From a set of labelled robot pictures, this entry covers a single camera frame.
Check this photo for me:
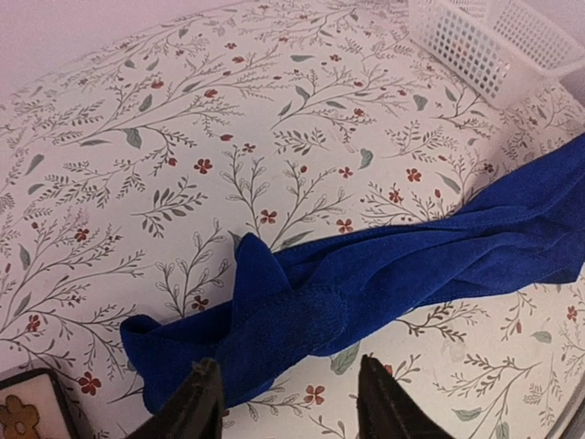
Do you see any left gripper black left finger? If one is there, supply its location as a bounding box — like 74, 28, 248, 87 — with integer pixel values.
127, 359, 224, 439

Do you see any dark blue towel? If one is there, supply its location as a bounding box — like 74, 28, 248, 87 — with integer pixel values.
121, 137, 584, 413

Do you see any floral patterned tablecloth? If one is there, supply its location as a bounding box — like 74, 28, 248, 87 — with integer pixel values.
1, 1, 584, 438

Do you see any floral square coaster tile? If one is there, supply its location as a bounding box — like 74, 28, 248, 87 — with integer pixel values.
1, 368, 80, 438

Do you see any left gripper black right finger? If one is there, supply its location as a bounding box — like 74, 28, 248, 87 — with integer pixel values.
356, 355, 452, 439

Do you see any white plastic perforated basket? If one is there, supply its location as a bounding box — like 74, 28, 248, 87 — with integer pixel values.
408, 0, 584, 109

